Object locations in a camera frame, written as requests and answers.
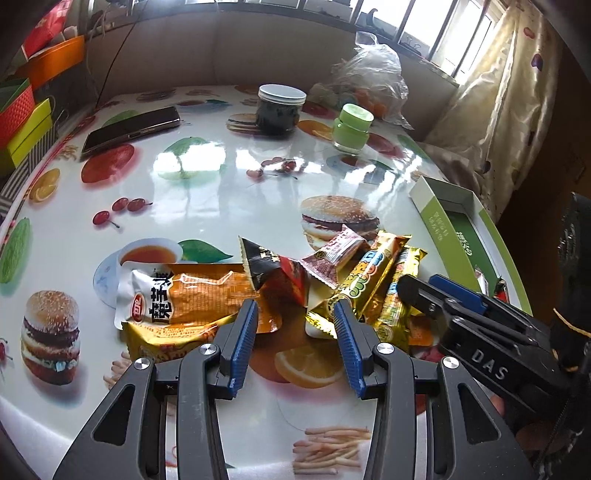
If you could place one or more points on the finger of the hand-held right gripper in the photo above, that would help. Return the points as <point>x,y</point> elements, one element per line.
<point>457,288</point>
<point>425,295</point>

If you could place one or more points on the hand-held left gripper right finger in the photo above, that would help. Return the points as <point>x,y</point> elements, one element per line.
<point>346,341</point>

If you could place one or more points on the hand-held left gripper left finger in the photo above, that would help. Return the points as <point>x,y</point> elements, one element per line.
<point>242,341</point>

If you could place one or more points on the long yellow snack bar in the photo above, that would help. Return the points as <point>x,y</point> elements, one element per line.
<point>398,307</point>
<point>369,272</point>

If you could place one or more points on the orange and white snack pouch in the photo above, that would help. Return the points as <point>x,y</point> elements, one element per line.
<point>198,295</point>

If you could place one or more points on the green and white cardboard box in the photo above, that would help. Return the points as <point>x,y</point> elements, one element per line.
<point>443,221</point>

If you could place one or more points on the black and red triangular packet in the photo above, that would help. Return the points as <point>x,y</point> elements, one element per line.
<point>258,263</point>

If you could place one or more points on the golden yellow snack packet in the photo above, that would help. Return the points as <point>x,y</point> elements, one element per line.
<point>161,344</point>

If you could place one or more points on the red and white candy packet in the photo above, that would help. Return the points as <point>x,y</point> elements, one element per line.
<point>330,258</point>

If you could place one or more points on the small green jar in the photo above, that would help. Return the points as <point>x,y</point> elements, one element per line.
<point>352,131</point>

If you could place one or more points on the cream printed curtain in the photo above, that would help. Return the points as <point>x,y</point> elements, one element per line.
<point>498,101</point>

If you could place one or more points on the dark jar with white lid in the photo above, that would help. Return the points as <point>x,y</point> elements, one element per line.
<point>279,115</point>

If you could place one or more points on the clear plastic bag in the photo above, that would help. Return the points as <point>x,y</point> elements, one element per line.
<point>369,69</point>

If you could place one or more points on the black smartphone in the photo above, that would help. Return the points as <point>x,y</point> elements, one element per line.
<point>131,129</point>

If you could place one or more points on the window with metal bars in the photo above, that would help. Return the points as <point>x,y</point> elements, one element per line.
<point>415,23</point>

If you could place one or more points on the yellow-green box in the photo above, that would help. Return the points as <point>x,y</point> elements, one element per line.
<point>30,129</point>

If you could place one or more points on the orange-red woven basket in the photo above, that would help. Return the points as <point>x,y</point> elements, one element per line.
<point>18,113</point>

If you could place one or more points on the orange box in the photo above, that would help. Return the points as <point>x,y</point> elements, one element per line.
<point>55,60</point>

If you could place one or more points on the red printed box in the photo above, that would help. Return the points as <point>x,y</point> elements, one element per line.
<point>44,27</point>

